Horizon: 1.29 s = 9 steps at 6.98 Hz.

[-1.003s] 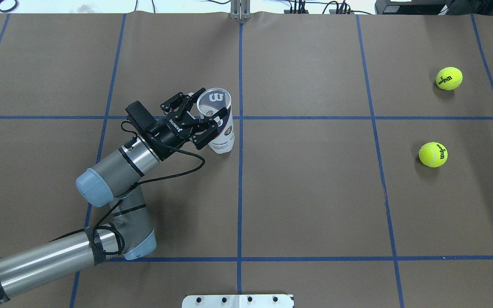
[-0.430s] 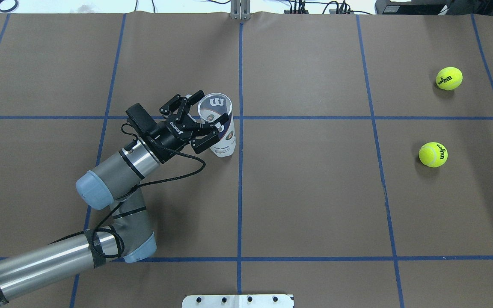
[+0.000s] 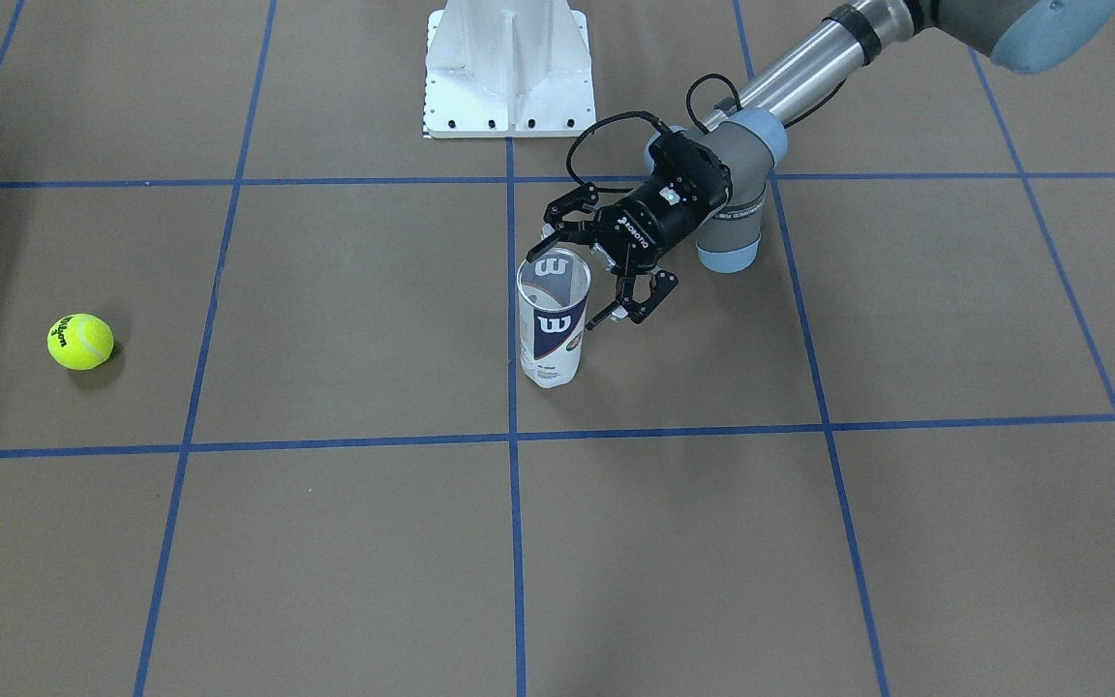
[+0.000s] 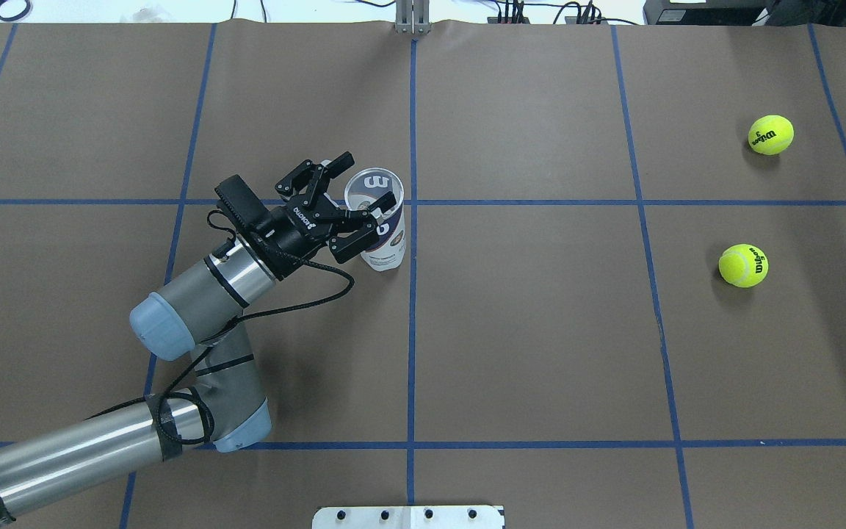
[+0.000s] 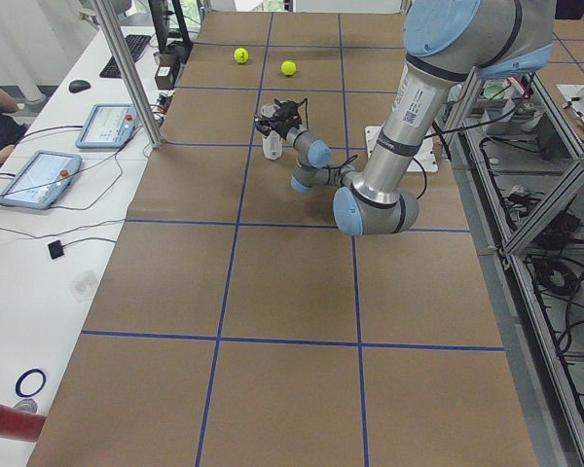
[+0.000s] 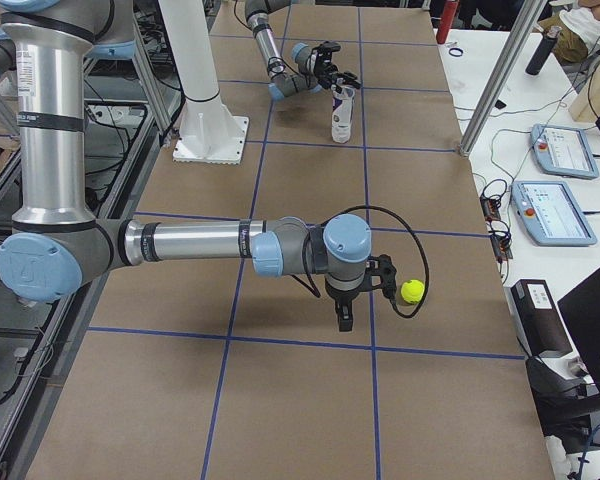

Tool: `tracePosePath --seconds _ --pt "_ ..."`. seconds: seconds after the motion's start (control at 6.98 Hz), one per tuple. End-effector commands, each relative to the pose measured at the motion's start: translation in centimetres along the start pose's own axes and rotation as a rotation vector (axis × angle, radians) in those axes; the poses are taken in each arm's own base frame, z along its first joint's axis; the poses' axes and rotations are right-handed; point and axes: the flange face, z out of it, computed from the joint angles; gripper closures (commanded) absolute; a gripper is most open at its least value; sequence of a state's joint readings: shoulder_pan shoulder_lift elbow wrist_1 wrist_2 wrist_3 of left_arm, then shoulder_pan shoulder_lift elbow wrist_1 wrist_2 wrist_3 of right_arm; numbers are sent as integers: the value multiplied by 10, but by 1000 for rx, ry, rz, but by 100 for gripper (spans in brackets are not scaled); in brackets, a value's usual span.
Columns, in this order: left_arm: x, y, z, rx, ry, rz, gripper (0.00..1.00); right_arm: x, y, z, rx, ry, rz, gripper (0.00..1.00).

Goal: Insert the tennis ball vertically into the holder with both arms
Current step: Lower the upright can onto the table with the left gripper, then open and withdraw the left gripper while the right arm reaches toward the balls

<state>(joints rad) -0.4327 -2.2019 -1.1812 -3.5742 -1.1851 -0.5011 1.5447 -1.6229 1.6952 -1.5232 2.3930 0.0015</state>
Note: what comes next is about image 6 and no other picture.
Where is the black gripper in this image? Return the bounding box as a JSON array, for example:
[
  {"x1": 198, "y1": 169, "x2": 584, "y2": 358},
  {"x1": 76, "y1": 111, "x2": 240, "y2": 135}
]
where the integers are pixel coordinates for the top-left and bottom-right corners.
[
  {"x1": 308, "y1": 42, "x2": 361, "y2": 98},
  {"x1": 325, "y1": 284, "x2": 360, "y2": 332}
]

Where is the white tennis ball can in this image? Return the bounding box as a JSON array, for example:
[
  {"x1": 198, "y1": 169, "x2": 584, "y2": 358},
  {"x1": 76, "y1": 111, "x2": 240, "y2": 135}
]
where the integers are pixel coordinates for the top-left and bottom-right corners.
[{"x1": 331, "y1": 86, "x2": 355, "y2": 144}]

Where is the yellow tennis ball far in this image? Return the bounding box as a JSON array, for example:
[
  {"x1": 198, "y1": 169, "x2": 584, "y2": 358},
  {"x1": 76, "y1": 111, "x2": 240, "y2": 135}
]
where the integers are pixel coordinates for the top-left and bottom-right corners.
[{"x1": 400, "y1": 279, "x2": 426, "y2": 305}]

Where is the red bottle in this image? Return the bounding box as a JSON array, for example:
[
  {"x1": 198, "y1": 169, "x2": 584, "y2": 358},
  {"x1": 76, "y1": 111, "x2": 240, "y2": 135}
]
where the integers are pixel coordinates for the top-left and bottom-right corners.
[{"x1": 436, "y1": 0, "x2": 459, "y2": 45}]

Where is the small electronics board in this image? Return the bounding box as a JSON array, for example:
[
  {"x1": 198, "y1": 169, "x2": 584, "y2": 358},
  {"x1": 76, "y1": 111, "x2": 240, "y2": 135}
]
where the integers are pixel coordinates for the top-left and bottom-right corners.
[{"x1": 479, "y1": 179, "x2": 513, "y2": 264}]

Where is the black box with label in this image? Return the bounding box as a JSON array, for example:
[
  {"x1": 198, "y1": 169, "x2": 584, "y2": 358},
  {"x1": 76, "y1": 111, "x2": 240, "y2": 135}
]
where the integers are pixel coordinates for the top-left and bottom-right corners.
[{"x1": 510, "y1": 279, "x2": 572, "y2": 358}]

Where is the black water bottle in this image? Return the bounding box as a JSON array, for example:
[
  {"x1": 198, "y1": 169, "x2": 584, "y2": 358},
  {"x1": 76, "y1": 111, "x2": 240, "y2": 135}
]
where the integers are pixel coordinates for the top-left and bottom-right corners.
[{"x1": 525, "y1": 25, "x2": 562, "y2": 75}]

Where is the lower teach pendant tablet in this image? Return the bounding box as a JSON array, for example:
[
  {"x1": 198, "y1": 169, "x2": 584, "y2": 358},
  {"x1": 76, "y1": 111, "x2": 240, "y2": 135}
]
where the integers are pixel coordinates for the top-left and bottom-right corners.
[{"x1": 511, "y1": 181, "x2": 597, "y2": 247}]

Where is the teach pendant tablet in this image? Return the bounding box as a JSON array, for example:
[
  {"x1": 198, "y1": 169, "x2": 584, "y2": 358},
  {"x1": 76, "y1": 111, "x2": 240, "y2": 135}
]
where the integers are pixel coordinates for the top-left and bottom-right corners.
[
  {"x1": 530, "y1": 124, "x2": 599, "y2": 180},
  {"x1": 511, "y1": 181, "x2": 597, "y2": 247}
]

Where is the upper teach pendant tablet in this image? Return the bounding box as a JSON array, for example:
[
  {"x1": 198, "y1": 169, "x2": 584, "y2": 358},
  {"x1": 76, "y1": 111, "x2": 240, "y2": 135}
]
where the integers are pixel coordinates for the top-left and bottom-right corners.
[{"x1": 530, "y1": 124, "x2": 599, "y2": 180}]

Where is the black monitor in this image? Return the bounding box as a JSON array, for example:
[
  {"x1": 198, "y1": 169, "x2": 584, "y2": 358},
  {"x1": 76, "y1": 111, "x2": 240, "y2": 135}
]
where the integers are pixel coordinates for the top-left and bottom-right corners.
[{"x1": 558, "y1": 267, "x2": 600, "y2": 385}]

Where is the black camera cable loop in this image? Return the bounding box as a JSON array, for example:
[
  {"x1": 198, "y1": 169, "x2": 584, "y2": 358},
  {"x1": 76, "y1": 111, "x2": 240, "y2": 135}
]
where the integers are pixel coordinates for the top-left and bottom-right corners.
[{"x1": 342, "y1": 204, "x2": 431, "y2": 320}]

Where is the white pedestal column base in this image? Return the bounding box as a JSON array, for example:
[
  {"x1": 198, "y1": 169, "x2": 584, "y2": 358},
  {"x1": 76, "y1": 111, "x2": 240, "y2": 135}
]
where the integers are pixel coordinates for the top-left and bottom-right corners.
[{"x1": 159, "y1": 0, "x2": 249, "y2": 164}]

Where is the aluminium frame post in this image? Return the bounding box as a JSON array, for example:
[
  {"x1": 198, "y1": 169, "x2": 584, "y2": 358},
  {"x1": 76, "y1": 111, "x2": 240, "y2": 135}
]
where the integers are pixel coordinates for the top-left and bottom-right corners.
[{"x1": 458, "y1": 0, "x2": 546, "y2": 157}]

